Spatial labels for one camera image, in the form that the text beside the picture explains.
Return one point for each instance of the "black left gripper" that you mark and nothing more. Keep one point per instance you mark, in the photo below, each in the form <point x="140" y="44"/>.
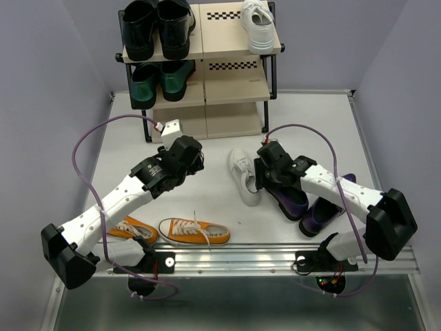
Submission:
<point x="198" y="165"/>

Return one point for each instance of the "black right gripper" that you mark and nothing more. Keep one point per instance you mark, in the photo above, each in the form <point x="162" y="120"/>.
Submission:
<point x="261" y="181"/>

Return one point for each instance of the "white sneaker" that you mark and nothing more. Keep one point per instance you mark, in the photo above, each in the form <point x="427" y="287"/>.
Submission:
<point x="242" y="172"/>
<point x="258" y="23"/>

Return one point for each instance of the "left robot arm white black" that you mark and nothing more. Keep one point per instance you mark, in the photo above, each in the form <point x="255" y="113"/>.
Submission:
<point x="70" y="248"/>

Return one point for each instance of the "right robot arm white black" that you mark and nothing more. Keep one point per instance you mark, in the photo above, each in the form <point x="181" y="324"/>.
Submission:
<point x="313" y="196"/>

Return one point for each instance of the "beige black-framed shoe shelf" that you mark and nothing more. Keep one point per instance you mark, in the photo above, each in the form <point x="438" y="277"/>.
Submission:
<point x="229" y="93"/>

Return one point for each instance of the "purple loafer left one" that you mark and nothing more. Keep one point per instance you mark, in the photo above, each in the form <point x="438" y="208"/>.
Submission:
<point x="293" y="203"/>

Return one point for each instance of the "purple loafer one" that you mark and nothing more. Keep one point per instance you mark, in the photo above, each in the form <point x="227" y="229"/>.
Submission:
<point x="293" y="203"/>
<point x="319" y="216"/>

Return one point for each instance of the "purple loafer right one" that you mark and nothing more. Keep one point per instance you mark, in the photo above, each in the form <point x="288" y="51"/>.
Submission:
<point x="319" y="216"/>

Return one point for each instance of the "orange sneaker right one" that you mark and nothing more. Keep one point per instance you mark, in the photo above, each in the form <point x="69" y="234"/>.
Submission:
<point x="179" y="231"/>

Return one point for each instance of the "orange sneaker one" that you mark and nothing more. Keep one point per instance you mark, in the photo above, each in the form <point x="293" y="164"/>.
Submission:
<point x="179" y="231"/>
<point x="130" y="227"/>

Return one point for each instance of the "green loafer right one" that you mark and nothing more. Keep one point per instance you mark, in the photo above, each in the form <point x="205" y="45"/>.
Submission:
<point x="174" y="76"/>

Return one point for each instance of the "green loafer one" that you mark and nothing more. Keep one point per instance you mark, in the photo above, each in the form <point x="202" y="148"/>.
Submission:
<point x="143" y="85"/>
<point x="174" y="76"/>

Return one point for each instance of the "green loafer left one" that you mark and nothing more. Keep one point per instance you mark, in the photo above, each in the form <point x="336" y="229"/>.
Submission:
<point x="143" y="85"/>

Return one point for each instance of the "orange sneaker left one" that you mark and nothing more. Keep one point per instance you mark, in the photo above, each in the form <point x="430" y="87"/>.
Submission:
<point x="130" y="227"/>

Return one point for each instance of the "black loafer right one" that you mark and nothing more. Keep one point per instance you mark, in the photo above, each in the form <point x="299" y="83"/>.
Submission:
<point x="176" y="21"/>

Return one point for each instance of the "black loafer one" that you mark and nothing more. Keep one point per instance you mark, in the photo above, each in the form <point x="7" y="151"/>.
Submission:
<point x="138" y="24"/>
<point x="176" y="21"/>

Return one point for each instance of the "black loafer left one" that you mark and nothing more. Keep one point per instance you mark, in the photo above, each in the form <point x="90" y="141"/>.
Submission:
<point x="138" y="24"/>

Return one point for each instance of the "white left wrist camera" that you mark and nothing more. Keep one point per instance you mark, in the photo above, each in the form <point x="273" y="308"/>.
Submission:
<point x="171" y="131"/>

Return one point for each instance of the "aluminium mounting rail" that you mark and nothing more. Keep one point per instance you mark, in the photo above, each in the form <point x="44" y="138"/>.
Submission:
<point x="259" y="260"/>

